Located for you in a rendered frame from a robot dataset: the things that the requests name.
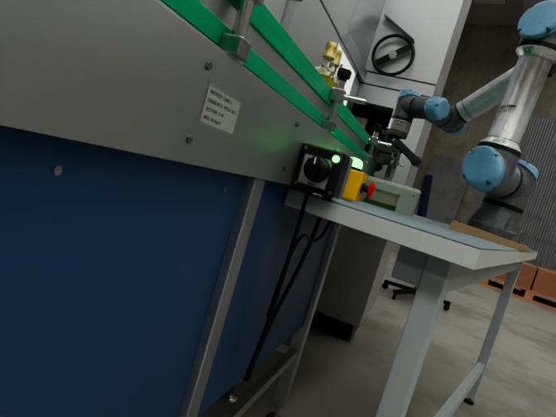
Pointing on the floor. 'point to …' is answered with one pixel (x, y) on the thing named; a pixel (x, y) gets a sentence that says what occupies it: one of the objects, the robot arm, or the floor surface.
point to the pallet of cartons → (530, 285)
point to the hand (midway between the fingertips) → (385, 189)
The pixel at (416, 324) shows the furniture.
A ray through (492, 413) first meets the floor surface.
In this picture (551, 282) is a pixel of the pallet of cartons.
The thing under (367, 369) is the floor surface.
